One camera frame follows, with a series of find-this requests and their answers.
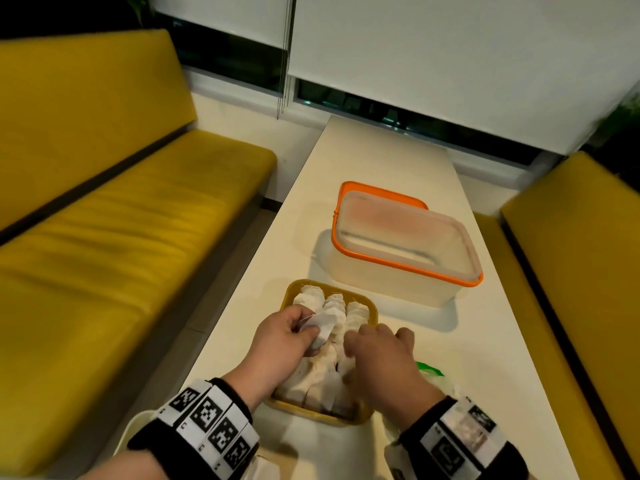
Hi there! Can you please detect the yellow bench seat cushion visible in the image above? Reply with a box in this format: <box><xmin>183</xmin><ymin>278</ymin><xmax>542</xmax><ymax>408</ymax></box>
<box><xmin>472</xmin><ymin>212</ymin><xmax>623</xmax><ymax>480</ymax></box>
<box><xmin>0</xmin><ymin>129</ymin><xmax>277</xmax><ymax>475</ymax></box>

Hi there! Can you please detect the clear plastic bag green zip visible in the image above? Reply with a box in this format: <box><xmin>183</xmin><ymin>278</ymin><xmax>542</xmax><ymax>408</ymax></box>
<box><xmin>415</xmin><ymin>361</ymin><xmax>461</xmax><ymax>401</ymax></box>

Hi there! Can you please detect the blind pull cord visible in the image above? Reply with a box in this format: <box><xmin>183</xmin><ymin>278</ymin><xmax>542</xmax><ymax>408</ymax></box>
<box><xmin>276</xmin><ymin>0</ymin><xmax>299</xmax><ymax>119</ymax></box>

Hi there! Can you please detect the person's left hand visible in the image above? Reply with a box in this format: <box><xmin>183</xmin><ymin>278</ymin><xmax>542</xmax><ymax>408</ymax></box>
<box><xmin>222</xmin><ymin>304</ymin><xmax>321</xmax><ymax>411</ymax></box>

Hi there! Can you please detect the person's right hand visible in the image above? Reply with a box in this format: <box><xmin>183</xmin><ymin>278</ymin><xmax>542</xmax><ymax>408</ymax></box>
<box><xmin>343</xmin><ymin>323</ymin><xmax>446</xmax><ymax>431</ymax></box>

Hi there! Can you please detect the white bin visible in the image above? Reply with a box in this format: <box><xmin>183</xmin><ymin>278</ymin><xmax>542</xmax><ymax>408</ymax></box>
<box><xmin>113</xmin><ymin>409</ymin><xmax>157</xmax><ymax>455</ymax></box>

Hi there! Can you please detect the white roller blind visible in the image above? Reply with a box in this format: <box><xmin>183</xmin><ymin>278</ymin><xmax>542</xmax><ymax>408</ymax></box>
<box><xmin>149</xmin><ymin>0</ymin><xmax>296</xmax><ymax>49</ymax></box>
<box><xmin>288</xmin><ymin>0</ymin><xmax>640</xmax><ymax>155</ymax></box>

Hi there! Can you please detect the dark window pane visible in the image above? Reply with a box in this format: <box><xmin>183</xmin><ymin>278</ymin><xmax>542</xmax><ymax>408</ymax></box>
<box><xmin>155</xmin><ymin>14</ymin><xmax>289</xmax><ymax>95</ymax></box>
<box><xmin>295</xmin><ymin>79</ymin><xmax>543</xmax><ymax>167</ymax></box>

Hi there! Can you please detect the white tea bag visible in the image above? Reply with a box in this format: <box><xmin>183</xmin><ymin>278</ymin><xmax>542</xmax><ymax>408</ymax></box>
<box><xmin>298</xmin><ymin>313</ymin><xmax>339</xmax><ymax>351</ymax></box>

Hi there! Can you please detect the clear container orange rim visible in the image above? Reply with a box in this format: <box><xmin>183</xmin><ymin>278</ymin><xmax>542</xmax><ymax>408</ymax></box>
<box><xmin>325</xmin><ymin>190</ymin><xmax>485</xmax><ymax>309</ymax></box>

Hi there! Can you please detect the orange container lid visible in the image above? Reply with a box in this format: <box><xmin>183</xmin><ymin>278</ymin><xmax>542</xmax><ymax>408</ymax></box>
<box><xmin>337</xmin><ymin>181</ymin><xmax>430</xmax><ymax>211</ymax></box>

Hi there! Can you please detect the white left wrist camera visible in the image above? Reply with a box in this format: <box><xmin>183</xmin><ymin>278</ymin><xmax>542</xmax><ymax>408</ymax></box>
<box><xmin>245</xmin><ymin>454</ymin><xmax>281</xmax><ymax>480</ymax></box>

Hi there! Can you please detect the translucent yellow tray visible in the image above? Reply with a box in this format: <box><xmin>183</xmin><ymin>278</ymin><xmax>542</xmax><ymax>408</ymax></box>
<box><xmin>265</xmin><ymin>278</ymin><xmax>379</xmax><ymax>427</ymax></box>

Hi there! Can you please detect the black right wrist marker band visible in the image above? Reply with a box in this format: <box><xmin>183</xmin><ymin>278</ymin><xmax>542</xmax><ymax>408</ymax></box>
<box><xmin>399</xmin><ymin>396</ymin><xmax>530</xmax><ymax>480</ymax></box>

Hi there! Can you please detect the black left wrist marker band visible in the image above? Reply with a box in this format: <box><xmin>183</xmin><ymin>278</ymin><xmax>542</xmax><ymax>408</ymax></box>
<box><xmin>127</xmin><ymin>378</ymin><xmax>261</xmax><ymax>480</ymax></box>

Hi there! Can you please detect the person's left forearm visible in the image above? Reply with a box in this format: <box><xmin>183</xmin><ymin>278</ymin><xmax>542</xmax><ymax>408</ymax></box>
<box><xmin>79</xmin><ymin>449</ymin><xmax>169</xmax><ymax>480</ymax></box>

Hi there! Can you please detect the black wrist marker band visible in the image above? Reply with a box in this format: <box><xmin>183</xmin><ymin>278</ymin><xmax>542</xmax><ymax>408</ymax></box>
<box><xmin>399</xmin><ymin>396</ymin><xmax>530</xmax><ymax>480</ymax></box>
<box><xmin>127</xmin><ymin>378</ymin><xmax>261</xmax><ymax>480</ymax></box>

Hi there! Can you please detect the group of white tea bags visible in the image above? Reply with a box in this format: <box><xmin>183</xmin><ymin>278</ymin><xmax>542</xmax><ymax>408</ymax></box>
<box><xmin>275</xmin><ymin>284</ymin><xmax>371</xmax><ymax>418</ymax></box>

